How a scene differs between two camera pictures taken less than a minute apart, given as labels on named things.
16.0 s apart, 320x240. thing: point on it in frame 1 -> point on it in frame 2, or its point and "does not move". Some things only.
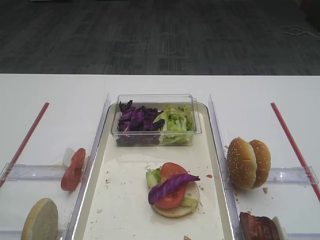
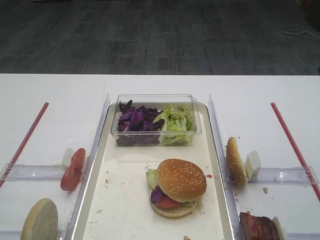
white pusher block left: [67, 158] does not move
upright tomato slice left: [72, 176] does not move
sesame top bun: [263, 160] -> [236, 169]
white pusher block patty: [282, 232] does not move
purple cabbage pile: [137, 126] does not move
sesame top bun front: [242, 163] -> [181, 180]
